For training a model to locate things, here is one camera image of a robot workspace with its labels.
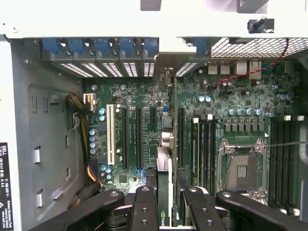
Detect thin wire locking lever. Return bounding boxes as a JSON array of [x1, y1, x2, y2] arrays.
[[263, 141, 308, 148]]

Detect blue slot cover clip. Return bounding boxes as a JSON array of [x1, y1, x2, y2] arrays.
[[119, 38, 138, 55], [142, 38, 159, 55], [41, 38, 67, 56], [94, 38, 116, 55], [68, 38, 91, 56], [195, 38, 210, 55]]

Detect open black PC case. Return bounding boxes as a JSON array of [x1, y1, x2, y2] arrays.
[[0, 0, 308, 231]]

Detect black case latch peg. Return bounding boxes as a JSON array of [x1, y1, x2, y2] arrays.
[[247, 16, 275, 34]]

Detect CPU socket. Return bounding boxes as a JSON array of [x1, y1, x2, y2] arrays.
[[217, 137, 269, 199]]

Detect yellow black power wire bundle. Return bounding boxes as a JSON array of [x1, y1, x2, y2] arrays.
[[64, 93, 104, 210]]

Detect black RAM slot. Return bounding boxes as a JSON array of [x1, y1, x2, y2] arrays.
[[268, 116, 277, 209], [275, 116, 286, 214], [211, 117, 218, 193], [282, 115, 293, 211], [290, 115, 305, 216], [199, 117, 206, 191], [205, 114, 212, 193]]

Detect white expansion slot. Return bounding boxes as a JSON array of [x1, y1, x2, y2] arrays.
[[106, 103, 116, 166]]

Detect white power connector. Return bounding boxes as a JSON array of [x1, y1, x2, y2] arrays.
[[83, 93, 96, 112]]

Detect red black twisted wire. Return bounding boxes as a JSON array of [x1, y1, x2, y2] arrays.
[[208, 38, 289, 89]]

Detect green motherboard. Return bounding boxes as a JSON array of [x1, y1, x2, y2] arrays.
[[83, 60, 304, 217]]

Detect metal socket cover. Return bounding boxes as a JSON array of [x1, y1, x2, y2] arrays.
[[226, 187, 268, 200]]

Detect silver rear port block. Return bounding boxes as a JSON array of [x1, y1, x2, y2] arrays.
[[235, 60, 248, 76], [248, 59, 262, 80], [207, 61, 219, 75], [220, 61, 231, 75]]

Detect long black expansion slot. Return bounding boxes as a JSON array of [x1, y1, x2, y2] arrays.
[[178, 107, 186, 168], [121, 107, 130, 169], [135, 107, 143, 169]]

